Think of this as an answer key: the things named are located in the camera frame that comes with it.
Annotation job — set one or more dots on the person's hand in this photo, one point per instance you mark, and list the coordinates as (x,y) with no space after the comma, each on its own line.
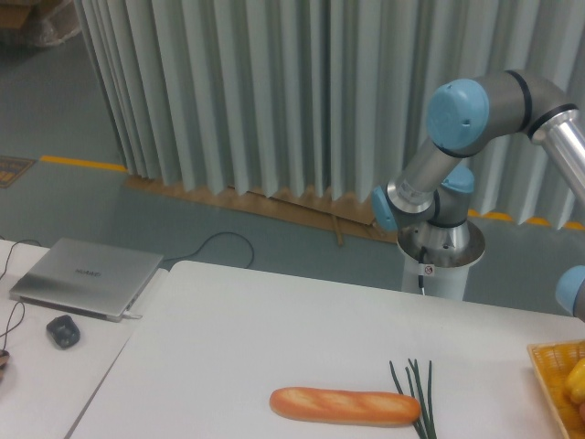
(4,358)

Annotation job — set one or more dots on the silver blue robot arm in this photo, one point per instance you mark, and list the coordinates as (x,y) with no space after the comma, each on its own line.
(427,204)

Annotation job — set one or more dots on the yellow pepper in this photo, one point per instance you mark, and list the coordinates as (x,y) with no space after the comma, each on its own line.
(574,383)

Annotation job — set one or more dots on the black computer mouse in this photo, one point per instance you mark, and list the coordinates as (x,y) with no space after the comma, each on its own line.
(63,331)

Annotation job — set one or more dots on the silver Huawei laptop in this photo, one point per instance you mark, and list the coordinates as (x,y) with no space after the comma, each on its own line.
(90,278)

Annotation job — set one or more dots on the plastic wrapped cardboard box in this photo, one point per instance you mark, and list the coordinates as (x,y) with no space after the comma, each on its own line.
(38,24)

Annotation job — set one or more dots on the brown cardboard sheet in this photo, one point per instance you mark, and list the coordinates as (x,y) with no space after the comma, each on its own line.
(343,216)

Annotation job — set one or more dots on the baguette bread loaf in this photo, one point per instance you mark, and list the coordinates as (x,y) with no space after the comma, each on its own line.
(369,408)

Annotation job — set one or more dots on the grey pleated curtain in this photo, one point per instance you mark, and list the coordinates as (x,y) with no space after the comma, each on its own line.
(327,95)

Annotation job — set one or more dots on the green chives bunch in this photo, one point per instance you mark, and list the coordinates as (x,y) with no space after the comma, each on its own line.
(424,425)

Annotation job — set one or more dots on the yellow wicker basket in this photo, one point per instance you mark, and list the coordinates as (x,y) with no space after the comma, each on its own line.
(552,364)

